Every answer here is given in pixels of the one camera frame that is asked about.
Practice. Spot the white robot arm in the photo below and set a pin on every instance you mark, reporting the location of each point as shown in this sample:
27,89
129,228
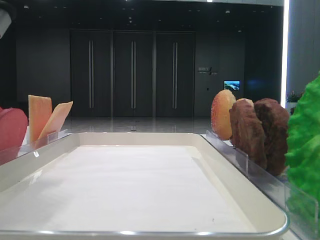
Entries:
8,14

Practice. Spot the bread slice bun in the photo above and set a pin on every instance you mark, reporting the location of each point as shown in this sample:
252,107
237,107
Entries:
220,116

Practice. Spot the brown meat patty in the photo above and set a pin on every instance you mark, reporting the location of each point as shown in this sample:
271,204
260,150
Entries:
274,119
247,131

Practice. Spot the orange cheese slice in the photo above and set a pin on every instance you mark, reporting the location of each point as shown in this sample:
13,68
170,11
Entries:
39,112
57,119

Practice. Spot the green lettuce leaf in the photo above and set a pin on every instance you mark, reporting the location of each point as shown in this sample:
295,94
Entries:
303,158

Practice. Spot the red tomato slice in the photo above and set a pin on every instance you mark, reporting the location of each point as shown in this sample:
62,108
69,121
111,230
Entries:
13,127

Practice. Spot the dark triple door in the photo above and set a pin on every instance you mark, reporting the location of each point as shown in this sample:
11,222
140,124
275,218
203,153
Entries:
132,73

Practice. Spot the white serving tray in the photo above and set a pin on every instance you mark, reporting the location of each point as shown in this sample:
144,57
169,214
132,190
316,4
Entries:
132,186

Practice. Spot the potted plant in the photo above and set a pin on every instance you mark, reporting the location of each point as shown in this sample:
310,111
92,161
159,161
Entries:
293,97

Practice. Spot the clear acrylic right rack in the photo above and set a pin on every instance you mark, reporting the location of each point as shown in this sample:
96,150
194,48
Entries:
265,175

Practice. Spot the wall display screen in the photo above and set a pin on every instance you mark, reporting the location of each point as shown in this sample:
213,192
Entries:
232,85

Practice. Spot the clear acrylic front rail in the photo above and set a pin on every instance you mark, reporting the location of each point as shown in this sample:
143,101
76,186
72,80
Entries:
12,153

